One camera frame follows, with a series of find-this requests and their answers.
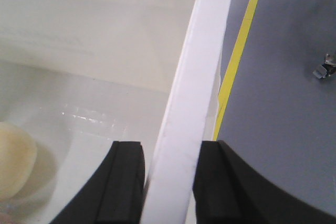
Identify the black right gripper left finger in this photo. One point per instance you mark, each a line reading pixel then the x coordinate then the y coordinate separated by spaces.
pixel 114 193

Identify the caster wheel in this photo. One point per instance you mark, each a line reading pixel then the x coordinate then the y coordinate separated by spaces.
pixel 326 69

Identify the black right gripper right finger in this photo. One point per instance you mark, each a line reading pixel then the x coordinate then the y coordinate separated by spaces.
pixel 228 190

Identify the white plastic tote box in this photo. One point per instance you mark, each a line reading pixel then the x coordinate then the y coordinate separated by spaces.
pixel 78 75

